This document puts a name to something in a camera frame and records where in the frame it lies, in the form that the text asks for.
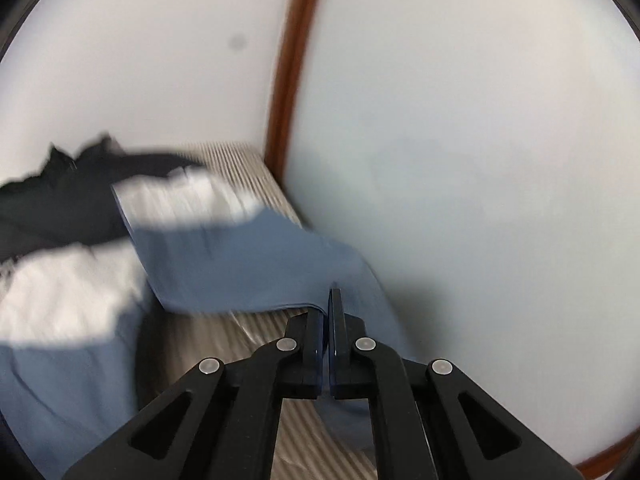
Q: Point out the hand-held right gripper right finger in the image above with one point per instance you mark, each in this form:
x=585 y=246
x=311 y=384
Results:
x=332 y=350

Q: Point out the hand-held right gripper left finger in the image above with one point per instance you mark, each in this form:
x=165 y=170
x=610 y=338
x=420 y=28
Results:
x=315 y=352

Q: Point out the blue garment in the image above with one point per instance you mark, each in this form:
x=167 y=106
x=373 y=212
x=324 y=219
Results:
x=240 y=265

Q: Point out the black garment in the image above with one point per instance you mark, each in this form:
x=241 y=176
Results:
x=55 y=205

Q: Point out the striped bed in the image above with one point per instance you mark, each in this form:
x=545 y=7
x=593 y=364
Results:
x=210 y=345

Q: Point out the brown wooden baseboard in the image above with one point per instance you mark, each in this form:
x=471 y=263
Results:
x=602 y=455

